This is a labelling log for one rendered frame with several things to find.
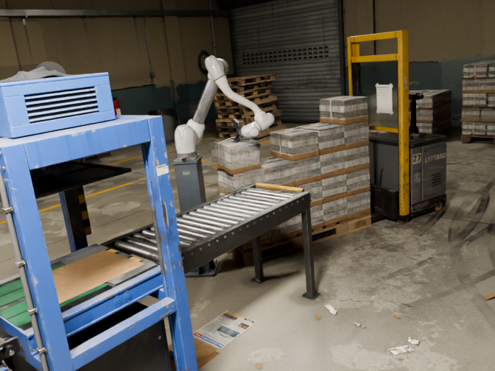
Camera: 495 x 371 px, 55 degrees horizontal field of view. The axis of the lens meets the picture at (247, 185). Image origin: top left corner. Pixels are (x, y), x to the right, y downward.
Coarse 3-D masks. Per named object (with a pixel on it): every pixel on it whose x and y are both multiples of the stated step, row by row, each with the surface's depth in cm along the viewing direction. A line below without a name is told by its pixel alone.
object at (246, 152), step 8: (224, 144) 393; (232, 144) 391; (240, 144) 391; (248, 144) 391; (256, 144) 393; (224, 152) 394; (232, 152) 384; (240, 152) 388; (248, 152) 392; (256, 152) 397; (224, 160) 396; (232, 160) 388; (240, 160) 391; (248, 160) 395; (256, 160) 399; (232, 168) 389
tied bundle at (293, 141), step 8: (296, 128) 446; (272, 136) 440; (280, 136) 427; (288, 136) 414; (296, 136) 412; (304, 136) 417; (312, 136) 420; (272, 144) 442; (280, 144) 428; (288, 144) 416; (296, 144) 414; (304, 144) 419; (312, 144) 422; (280, 152) 432; (288, 152) 420; (296, 152) 416; (304, 152) 420
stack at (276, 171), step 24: (264, 168) 405; (288, 168) 415; (312, 168) 428; (336, 168) 440; (288, 192) 419; (312, 192) 432; (336, 192) 446; (312, 216) 437; (336, 216) 451; (288, 240) 429
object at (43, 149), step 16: (80, 128) 189; (96, 128) 181; (112, 128) 186; (128, 128) 192; (144, 128) 198; (32, 144) 163; (48, 144) 167; (64, 144) 172; (80, 144) 177; (96, 144) 182; (112, 144) 187; (128, 144) 192; (32, 160) 164; (48, 160) 168; (64, 160) 172
